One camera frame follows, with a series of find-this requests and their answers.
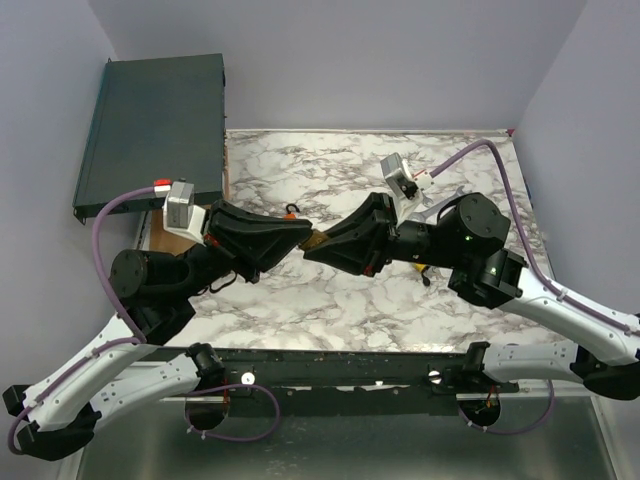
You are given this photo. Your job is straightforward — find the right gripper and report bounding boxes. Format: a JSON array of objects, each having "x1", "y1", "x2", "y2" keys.
[{"x1": 304, "y1": 189, "x2": 462, "y2": 275}]

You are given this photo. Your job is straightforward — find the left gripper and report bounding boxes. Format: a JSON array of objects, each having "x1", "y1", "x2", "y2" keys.
[{"x1": 178, "y1": 202, "x2": 320, "y2": 301}]

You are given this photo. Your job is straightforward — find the orange padlock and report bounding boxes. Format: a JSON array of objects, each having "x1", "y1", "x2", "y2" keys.
[{"x1": 285, "y1": 203, "x2": 300, "y2": 219}]

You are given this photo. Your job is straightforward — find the brass padlock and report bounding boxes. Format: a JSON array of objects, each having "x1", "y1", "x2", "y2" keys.
[{"x1": 298, "y1": 229, "x2": 327, "y2": 251}]

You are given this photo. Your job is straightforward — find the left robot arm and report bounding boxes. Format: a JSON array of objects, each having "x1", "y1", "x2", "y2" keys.
[{"x1": 3, "y1": 198, "x2": 312, "y2": 461}]

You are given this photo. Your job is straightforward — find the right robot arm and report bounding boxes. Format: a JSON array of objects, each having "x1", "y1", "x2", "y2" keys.
[{"x1": 301, "y1": 193, "x2": 639, "y2": 400}]

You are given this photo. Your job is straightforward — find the large grey wrench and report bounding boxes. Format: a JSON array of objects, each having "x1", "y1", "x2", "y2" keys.
[{"x1": 409, "y1": 186, "x2": 466, "y2": 222}]

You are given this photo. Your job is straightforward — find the wooden board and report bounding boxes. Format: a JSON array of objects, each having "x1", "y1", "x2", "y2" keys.
[{"x1": 149, "y1": 179, "x2": 210, "y2": 254}]

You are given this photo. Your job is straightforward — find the dark green metal box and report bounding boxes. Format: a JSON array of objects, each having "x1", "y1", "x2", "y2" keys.
[{"x1": 72, "y1": 53, "x2": 226, "y2": 222}]

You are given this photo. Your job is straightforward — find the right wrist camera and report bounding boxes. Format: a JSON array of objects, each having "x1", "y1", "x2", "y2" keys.
[{"x1": 380, "y1": 153, "x2": 430, "y2": 223}]

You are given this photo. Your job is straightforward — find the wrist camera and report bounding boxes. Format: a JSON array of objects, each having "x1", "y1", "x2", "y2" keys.
[
  {"x1": 163, "y1": 181, "x2": 207, "y2": 244},
  {"x1": 380, "y1": 153, "x2": 430, "y2": 223}
]

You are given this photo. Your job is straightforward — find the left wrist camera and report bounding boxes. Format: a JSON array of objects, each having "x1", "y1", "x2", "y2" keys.
[{"x1": 163, "y1": 181, "x2": 207, "y2": 244}]

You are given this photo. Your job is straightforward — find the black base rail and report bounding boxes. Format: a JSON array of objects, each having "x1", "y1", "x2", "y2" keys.
[{"x1": 134, "y1": 347, "x2": 521, "y2": 417}]

